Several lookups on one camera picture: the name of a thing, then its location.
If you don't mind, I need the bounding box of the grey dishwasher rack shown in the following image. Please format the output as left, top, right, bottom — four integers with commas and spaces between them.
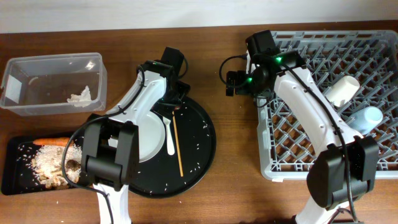
257, 30, 397, 182

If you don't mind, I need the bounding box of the white plastic fork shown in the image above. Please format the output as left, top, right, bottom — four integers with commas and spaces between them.
163, 117, 175, 156

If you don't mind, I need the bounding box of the brown food scrap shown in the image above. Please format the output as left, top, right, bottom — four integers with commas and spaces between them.
65, 159, 81, 172

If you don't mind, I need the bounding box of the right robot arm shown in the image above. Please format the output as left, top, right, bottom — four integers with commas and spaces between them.
225, 30, 379, 223

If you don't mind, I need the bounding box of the black rectangular tray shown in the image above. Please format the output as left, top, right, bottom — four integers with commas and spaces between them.
1, 131, 73, 195

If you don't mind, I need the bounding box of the wooden chopstick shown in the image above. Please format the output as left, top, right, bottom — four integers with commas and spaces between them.
172, 111, 184, 177

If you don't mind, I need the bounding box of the white tissue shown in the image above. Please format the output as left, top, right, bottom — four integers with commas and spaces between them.
67, 86, 91, 108

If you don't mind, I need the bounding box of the pile of rice and shells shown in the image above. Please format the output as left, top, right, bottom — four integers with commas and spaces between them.
31, 144, 81, 190

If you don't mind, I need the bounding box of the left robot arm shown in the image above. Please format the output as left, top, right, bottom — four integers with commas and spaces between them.
81, 47, 190, 223

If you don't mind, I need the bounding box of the white cup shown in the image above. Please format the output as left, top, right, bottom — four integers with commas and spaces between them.
325, 76, 360, 107

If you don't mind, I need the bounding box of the light blue cup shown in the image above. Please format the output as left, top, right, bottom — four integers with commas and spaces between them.
348, 106, 383, 135

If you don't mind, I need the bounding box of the orange carrot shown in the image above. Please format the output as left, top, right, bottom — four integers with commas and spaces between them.
33, 137, 70, 147

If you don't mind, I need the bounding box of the grey plate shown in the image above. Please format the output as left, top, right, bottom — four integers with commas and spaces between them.
109, 108, 165, 165

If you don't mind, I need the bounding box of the clear plastic bin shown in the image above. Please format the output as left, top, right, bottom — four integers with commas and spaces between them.
1, 52, 107, 116

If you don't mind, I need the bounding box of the round black serving tray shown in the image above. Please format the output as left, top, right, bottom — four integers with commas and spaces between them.
129, 96, 216, 198

